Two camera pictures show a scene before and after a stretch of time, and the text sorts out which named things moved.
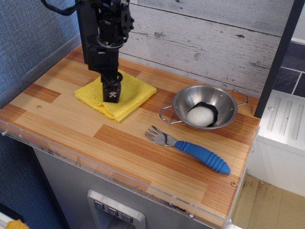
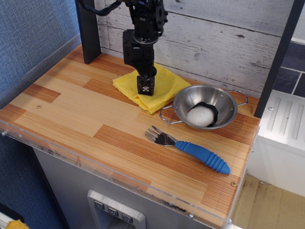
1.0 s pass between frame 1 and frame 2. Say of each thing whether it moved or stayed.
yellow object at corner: stayed
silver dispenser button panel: stayed
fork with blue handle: stayed
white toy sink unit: stayed
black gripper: moved
